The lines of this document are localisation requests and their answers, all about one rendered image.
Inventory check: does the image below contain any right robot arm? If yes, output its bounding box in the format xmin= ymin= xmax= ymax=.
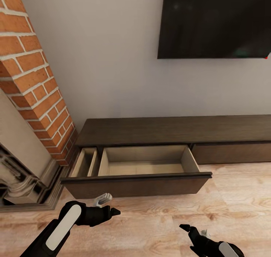
xmin=180 ymin=224 xmax=244 ymax=257

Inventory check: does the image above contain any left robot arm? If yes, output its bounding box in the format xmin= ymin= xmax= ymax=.
xmin=20 ymin=193 xmax=121 ymax=257

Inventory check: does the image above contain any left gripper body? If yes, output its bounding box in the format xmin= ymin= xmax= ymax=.
xmin=89 ymin=205 xmax=110 ymax=227

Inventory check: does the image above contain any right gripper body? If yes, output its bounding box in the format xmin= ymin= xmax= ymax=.
xmin=189 ymin=227 xmax=210 ymax=257

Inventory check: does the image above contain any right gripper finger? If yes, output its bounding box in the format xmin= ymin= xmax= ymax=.
xmin=190 ymin=246 xmax=199 ymax=256
xmin=180 ymin=224 xmax=194 ymax=232

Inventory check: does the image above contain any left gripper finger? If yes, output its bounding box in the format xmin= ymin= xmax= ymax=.
xmin=110 ymin=208 xmax=121 ymax=218

